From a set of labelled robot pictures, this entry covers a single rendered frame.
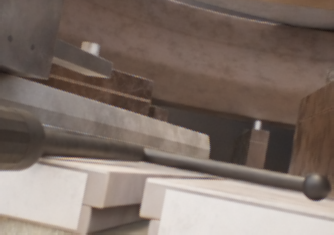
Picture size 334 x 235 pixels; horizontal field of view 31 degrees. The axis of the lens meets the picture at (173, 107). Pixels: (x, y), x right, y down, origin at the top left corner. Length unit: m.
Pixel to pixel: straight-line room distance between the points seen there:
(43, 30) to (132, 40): 4.07
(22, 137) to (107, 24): 4.72
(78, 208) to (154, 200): 0.09
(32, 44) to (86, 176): 0.72
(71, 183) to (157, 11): 4.95
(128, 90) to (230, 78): 3.02
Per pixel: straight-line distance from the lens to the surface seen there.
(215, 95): 5.73
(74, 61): 1.74
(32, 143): 0.63
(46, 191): 0.71
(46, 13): 1.41
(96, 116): 1.78
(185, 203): 0.67
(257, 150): 4.86
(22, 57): 1.36
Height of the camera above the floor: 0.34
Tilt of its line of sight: 5 degrees up
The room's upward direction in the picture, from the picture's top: 10 degrees clockwise
